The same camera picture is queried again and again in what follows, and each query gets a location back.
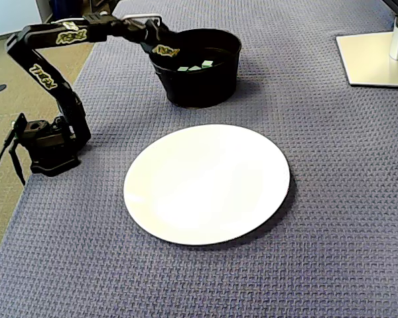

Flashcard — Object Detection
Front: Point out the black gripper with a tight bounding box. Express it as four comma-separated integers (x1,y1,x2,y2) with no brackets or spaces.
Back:
119,18,184,58

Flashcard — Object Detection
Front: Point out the black metal bucket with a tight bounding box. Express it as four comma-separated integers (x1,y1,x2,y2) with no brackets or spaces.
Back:
148,28,243,109

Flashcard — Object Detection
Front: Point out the blue background object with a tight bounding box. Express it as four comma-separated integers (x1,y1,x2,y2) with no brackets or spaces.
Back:
48,0,67,16

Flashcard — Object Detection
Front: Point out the white monitor stand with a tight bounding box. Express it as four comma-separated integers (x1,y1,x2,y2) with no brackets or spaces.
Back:
336,15,398,89

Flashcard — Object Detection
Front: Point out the short black power cable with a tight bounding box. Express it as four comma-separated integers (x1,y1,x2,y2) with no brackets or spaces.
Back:
8,142,27,186

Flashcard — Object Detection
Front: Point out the white servo wire loop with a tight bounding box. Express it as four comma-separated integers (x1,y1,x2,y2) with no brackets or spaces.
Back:
121,13,164,28

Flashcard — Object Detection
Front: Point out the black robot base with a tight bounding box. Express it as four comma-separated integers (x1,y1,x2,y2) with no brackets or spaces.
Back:
8,112,84,177

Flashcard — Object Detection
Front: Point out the white round plate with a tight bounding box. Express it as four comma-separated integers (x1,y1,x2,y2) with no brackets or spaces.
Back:
123,124,292,246

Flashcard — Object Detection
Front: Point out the blue textured table mat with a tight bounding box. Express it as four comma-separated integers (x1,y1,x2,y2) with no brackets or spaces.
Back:
0,0,398,318

